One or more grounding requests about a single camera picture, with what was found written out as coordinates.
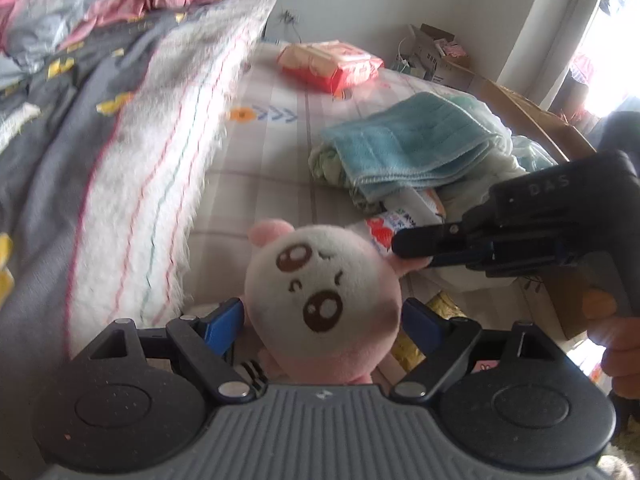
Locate strawberry print packet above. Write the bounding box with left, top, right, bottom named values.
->
left=364, top=189, right=447, bottom=257

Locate grey blanket with fleece lining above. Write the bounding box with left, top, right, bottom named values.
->
left=0, top=0, right=282, bottom=377

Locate checked bed sheet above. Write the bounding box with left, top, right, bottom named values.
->
left=184, top=40, right=503, bottom=313

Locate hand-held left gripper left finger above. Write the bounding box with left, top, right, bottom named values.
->
left=75, top=297, right=256, bottom=403

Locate person's right hand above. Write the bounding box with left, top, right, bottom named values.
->
left=582, top=288, right=640, bottom=397

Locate dark cloth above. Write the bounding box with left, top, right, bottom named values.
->
left=594, top=110, right=640, bottom=163

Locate yellow snack packet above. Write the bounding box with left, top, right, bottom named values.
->
left=392, top=291, right=468, bottom=373

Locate green floral cloth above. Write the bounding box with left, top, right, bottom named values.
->
left=307, top=142, right=373, bottom=208

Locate pink and white plush toy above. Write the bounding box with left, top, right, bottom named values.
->
left=242, top=217, right=436, bottom=386

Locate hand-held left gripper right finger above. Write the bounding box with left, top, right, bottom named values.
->
left=392, top=297, right=571, bottom=403

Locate large cardboard box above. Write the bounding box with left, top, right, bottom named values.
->
left=467, top=74, right=597, bottom=162

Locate small open cardboard box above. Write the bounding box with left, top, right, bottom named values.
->
left=399, top=22, right=472, bottom=87

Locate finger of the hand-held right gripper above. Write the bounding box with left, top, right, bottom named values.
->
left=391, top=222, right=471, bottom=259
left=430, top=239, right=497, bottom=268

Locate teal towel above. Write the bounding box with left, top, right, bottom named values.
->
left=319, top=92, right=512, bottom=201

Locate white translucent plastic bag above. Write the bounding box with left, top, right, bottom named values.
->
left=509, top=135, right=559, bottom=173

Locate red tissue packet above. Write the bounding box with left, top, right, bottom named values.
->
left=277, top=40, right=386, bottom=95

